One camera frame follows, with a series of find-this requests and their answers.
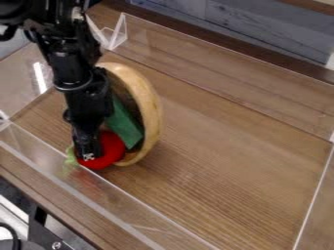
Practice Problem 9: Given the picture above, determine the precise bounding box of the wooden bowl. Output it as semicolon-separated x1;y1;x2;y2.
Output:
99;62;163;166

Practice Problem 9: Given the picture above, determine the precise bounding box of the red plush tomato toy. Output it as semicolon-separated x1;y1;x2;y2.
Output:
65;131;125;171

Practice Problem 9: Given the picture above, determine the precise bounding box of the black metal table leg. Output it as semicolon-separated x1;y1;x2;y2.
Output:
28;206;75;250

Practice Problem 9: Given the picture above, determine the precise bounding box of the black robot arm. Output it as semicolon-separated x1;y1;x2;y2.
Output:
0;0;113;161

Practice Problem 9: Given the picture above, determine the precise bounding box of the black cable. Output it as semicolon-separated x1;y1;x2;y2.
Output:
0;222;21;250

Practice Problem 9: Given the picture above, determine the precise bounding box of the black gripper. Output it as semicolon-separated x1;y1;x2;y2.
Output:
64;69;113;161

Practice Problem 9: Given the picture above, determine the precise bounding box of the green rectangular block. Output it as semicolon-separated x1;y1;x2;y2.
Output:
104;96;143;149

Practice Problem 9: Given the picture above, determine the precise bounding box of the clear acrylic corner bracket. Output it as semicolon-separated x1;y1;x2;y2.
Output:
85;13;128;51

